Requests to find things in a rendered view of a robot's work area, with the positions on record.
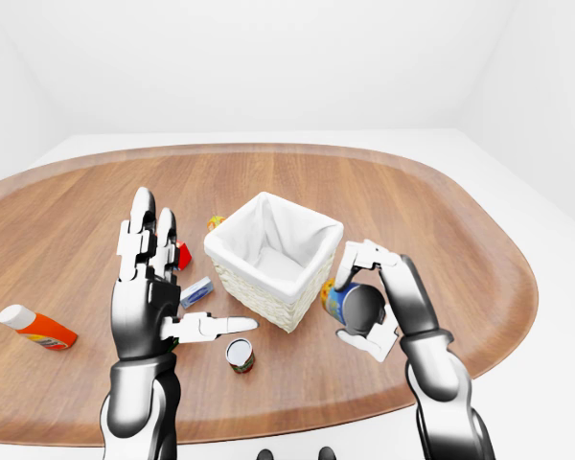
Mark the small red label tin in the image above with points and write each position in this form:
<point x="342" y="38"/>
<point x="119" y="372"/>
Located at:
<point x="239" y="355"/>

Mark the yellow orange small tin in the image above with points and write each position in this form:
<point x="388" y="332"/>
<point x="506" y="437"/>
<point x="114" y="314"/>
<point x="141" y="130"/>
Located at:
<point x="215" y="223"/>

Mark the red box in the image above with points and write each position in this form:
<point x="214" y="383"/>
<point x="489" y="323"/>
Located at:
<point x="184" y="256"/>

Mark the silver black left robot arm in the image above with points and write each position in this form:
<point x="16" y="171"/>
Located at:
<point x="134" y="397"/>

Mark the orange bottle with white cap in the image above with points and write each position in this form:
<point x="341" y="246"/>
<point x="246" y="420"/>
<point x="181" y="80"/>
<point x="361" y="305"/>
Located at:
<point x="43" y="330"/>

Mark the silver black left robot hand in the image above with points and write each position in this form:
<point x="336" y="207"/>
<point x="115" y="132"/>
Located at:
<point x="139" y="316"/>

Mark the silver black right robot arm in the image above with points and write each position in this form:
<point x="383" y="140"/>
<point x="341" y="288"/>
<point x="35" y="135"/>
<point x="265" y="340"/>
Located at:
<point x="441" y="383"/>

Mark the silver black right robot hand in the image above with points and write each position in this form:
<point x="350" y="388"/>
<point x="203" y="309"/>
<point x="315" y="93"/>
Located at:
<point x="409" y="302"/>

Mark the small dark shape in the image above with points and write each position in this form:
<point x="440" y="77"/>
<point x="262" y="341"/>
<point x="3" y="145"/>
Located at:
<point x="265" y="454"/>
<point x="327" y="453"/>

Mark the blue white small box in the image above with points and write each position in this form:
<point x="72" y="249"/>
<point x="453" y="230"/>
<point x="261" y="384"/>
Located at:
<point x="197" y="291"/>

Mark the white woven basket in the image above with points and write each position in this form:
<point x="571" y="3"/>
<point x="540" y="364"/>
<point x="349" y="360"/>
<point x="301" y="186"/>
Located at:
<point x="273" y="249"/>

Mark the blue yellow printed tin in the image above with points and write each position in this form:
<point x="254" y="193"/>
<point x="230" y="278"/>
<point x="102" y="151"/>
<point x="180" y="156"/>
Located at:
<point x="361" y="306"/>

